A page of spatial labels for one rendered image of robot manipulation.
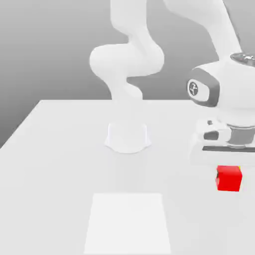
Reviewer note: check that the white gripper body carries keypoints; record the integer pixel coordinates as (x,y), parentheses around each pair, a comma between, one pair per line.
(219,156)

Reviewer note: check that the small red cube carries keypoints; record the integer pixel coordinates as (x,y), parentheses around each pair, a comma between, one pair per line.
(229,179)

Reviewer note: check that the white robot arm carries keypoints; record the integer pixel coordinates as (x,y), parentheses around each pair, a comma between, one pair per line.
(127,59)

